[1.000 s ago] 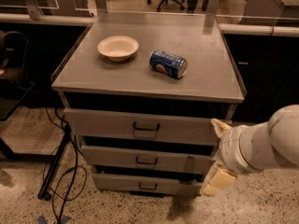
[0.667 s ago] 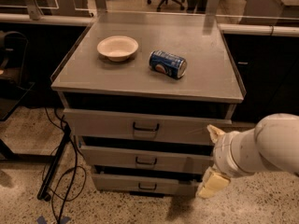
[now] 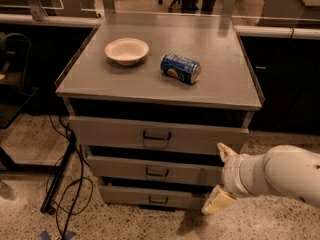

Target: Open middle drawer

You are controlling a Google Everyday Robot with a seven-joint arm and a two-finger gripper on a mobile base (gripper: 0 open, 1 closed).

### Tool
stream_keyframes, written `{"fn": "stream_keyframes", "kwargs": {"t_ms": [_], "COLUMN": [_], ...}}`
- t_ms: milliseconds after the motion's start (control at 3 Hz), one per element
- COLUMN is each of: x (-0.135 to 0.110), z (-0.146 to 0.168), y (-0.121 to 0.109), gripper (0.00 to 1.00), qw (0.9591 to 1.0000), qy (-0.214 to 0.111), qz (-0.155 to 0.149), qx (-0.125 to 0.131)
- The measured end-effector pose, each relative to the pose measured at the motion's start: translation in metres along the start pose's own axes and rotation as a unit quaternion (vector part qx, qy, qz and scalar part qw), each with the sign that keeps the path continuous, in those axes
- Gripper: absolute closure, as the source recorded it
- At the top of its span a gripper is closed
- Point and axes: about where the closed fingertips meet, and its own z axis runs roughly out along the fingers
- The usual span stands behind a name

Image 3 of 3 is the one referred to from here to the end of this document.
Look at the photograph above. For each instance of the grey bottom drawer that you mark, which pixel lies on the grey bottom drawer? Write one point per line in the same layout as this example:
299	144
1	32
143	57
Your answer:
152	197

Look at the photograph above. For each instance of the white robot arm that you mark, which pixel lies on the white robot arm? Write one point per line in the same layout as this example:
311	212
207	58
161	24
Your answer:
284	170

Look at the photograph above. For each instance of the black stand leg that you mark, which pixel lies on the black stand leg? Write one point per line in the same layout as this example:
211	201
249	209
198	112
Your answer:
46	207

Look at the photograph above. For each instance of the grey drawer cabinet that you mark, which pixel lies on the grey drawer cabinet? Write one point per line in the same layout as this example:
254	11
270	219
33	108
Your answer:
225	95

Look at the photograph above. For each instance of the grey drawer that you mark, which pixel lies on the grey drawer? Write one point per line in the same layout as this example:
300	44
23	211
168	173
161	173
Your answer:
152	197
168	137
146	170

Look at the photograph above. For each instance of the grey top drawer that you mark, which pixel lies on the grey top drawer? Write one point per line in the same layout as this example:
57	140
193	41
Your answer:
168	137

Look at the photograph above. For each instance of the black chair at left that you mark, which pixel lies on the black chair at left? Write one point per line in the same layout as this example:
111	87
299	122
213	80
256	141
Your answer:
15	83

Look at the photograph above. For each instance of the blue pepsi can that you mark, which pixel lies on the blue pepsi can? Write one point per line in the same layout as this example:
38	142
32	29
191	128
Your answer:
180	68

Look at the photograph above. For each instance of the white paper bowl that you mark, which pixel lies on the white paper bowl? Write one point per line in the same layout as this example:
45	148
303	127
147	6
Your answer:
127	51

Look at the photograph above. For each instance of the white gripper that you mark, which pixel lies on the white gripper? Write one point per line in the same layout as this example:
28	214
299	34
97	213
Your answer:
232	176

